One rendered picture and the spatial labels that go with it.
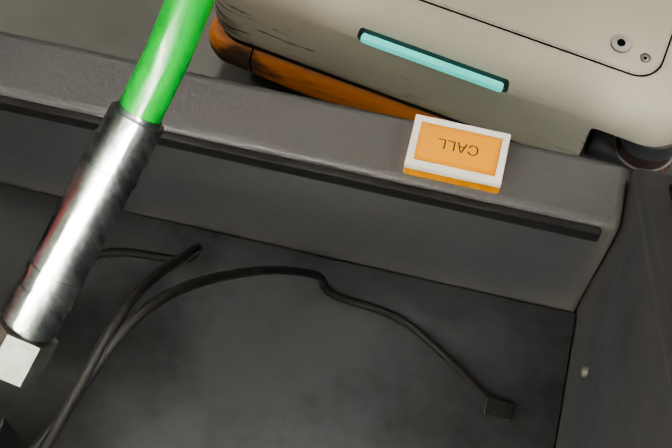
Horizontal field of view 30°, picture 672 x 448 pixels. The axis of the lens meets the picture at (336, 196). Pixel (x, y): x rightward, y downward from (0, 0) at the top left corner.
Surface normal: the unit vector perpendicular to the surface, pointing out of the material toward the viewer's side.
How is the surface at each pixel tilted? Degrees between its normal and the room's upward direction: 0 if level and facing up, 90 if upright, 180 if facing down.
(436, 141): 0
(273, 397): 0
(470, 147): 0
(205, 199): 90
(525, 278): 90
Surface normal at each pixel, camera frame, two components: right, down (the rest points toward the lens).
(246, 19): -0.38, 0.83
